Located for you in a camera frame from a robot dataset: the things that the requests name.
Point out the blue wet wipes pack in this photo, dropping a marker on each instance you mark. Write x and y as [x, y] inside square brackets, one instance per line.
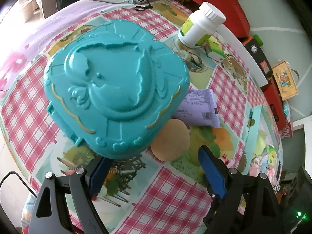
[287, 111]

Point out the small black scissors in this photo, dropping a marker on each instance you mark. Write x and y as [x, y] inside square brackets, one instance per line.
[141, 7]

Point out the white pill bottle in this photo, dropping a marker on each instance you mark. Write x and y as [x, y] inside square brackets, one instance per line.
[199, 26]

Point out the purple paper packet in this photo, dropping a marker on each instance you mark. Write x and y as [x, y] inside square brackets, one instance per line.
[199, 107]

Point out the white board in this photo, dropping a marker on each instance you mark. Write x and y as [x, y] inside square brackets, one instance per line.
[238, 46]

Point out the black white patterned scrunchie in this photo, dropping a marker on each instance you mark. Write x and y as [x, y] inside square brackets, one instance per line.
[276, 189]

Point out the green white small box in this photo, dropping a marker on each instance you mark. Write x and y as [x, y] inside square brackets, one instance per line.
[215, 51]

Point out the teal plastic case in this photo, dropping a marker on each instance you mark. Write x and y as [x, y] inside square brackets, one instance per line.
[109, 90]

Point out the black device with orange label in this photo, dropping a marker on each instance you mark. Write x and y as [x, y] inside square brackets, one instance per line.
[262, 61]

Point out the red cardboard box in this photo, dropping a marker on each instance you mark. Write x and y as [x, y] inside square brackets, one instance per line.
[226, 7]

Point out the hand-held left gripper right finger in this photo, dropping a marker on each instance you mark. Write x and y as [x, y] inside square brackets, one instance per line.
[212, 173]

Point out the green plastic object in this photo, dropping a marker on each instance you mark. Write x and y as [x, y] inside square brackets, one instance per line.
[258, 40]

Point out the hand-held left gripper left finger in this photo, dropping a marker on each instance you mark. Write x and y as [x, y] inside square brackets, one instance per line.
[97, 178]

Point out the white tray with teal rim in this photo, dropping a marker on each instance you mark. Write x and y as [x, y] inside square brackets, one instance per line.
[254, 121]

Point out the round tan coaster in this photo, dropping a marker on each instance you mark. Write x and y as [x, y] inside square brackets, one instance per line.
[170, 141]

